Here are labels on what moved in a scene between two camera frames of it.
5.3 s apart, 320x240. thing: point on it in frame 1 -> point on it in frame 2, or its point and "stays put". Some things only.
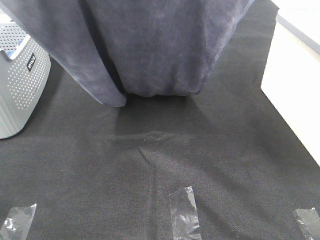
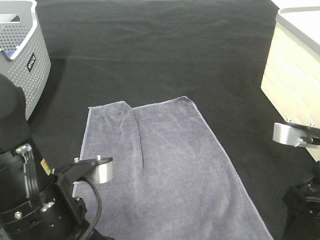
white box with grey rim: x=291 y=79 stays put
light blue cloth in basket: x=9 y=52 stays put
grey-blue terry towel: x=116 y=48 -> x=173 y=178
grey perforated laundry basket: x=25 y=69 stays put
